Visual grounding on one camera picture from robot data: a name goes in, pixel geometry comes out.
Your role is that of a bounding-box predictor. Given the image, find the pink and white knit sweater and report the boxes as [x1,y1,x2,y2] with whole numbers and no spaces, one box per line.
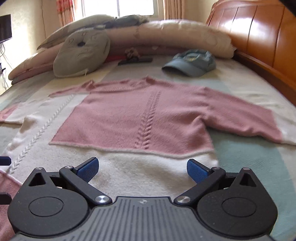
[0,75,296,241]

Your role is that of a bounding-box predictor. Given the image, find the blue baseball cap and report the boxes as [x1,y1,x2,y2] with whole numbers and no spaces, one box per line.
[162,49,216,77]

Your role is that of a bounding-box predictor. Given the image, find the red stick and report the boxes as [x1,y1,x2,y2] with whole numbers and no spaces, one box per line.
[104,55,126,63]

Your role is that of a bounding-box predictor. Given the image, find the grey cat face cushion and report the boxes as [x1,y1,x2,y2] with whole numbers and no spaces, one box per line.
[53,28,111,78]

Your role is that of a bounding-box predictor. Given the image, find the black hair clip with flower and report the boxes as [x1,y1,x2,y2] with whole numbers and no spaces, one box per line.
[118,48,153,66]

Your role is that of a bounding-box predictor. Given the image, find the grey pillow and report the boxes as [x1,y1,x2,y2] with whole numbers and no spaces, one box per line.
[37,15,115,50]

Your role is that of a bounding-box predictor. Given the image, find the floral cream rolled quilt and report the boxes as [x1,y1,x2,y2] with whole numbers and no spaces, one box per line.
[8,20,235,84]

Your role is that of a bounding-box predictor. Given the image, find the wooden headboard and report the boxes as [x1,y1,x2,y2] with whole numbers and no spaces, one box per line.
[206,1,295,104]

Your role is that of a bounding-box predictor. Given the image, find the grey folded cloth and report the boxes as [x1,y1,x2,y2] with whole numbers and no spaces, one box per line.
[111,15,149,28]

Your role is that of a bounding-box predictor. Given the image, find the left striped curtain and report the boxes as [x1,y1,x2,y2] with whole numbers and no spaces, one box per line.
[56,0,75,27]

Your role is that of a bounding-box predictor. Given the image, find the striped curtain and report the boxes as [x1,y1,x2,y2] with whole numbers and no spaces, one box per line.
[56,0,75,27]
[163,0,185,20]

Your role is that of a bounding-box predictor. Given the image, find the right striped curtain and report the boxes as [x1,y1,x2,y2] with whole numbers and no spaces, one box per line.
[163,0,185,20]

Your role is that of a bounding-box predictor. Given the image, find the window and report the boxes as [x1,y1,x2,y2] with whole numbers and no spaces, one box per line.
[74,0,164,20]

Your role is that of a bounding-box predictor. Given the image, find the black wall television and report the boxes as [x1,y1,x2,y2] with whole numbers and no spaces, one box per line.
[0,14,12,43]

